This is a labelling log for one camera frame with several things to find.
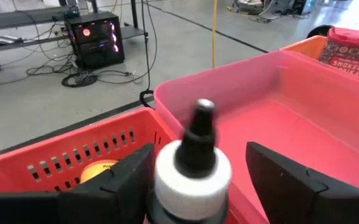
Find black bottle white label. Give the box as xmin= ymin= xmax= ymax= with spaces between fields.
xmin=146 ymin=98 xmax=233 ymax=224

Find black floor cable pile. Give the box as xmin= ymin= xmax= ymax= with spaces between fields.
xmin=26 ymin=46 xmax=144 ymax=89

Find black cable coil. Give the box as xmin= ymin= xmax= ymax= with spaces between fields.
xmin=139 ymin=89 xmax=156 ymax=109

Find orange slotted plastic basket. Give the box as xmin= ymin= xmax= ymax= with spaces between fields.
xmin=279 ymin=34 xmax=359 ymax=85

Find yellow squeeze bottle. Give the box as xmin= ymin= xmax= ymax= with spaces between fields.
xmin=79 ymin=159 xmax=119 ymax=185

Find red slotted plastic basket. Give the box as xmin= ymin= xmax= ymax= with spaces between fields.
xmin=0 ymin=106 xmax=270 ymax=224

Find black computer tower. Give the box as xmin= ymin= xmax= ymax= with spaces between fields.
xmin=63 ymin=11 xmax=126 ymax=70

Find smoked paprika tin red lid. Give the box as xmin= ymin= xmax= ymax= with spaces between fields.
xmin=317 ymin=27 xmax=359 ymax=82

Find pink plastic tray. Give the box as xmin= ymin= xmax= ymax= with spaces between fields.
xmin=153 ymin=49 xmax=359 ymax=224

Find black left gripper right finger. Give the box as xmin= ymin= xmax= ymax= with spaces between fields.
xmin=245 ymin=141 xmax=359 ymax=224

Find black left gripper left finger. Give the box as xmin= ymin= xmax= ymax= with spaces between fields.
xmin=0 ymin=142 xmax=156 ymax=224

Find yellow hanging cable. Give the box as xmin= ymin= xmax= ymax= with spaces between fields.
xmin=211 ymin=0 xmax=219 ymax=69

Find power strip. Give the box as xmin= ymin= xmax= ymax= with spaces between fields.
xmin=0 ymin=34 xmax=24 ymax=45

